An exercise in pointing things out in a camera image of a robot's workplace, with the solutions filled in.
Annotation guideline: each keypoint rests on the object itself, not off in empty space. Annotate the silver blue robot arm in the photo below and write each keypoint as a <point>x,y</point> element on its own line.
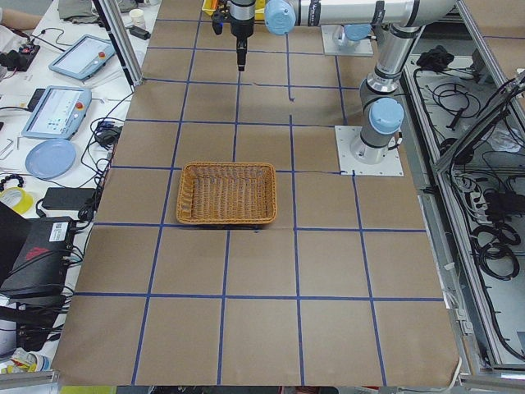
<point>383,115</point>

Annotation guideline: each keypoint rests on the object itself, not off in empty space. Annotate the aluminium frame post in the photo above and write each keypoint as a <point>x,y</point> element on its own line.
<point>110,15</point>

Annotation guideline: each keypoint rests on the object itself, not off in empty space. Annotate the brown wicker basket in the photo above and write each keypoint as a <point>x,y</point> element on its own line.
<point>213,193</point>

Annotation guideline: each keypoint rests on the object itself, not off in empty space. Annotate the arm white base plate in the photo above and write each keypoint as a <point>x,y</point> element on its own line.
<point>358,159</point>
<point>351,40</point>

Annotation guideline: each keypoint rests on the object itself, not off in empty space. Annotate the yellow tape roll on desk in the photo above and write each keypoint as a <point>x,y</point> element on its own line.
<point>17,199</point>

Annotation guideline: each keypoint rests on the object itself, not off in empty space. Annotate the yellow plastic tray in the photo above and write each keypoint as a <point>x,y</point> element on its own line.
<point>209,7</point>

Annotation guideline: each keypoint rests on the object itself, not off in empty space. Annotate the white paper cup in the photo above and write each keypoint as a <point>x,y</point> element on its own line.
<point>137,18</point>

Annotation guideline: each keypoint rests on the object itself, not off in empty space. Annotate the black computer box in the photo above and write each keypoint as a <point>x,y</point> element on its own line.
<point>34,255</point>

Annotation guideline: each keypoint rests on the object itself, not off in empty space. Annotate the upper teach pendant tablet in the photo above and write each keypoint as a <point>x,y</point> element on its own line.
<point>84,58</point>

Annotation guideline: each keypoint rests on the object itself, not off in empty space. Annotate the lower teach pendant tablet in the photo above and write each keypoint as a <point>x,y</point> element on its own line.
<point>58,113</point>

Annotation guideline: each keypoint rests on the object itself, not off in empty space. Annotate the black power adapter brick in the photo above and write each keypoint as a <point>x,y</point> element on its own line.
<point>63,198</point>

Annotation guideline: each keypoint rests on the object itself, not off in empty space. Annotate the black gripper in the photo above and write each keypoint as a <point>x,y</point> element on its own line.
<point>240,29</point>

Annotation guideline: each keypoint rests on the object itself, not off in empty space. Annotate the teach pendant tablet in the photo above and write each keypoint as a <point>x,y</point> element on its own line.
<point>84,58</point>
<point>58,113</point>

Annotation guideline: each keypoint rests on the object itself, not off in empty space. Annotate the light blue plate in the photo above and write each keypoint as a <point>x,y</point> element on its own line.
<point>50,159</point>

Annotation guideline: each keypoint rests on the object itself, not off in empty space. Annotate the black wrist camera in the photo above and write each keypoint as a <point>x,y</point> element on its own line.
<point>217,22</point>

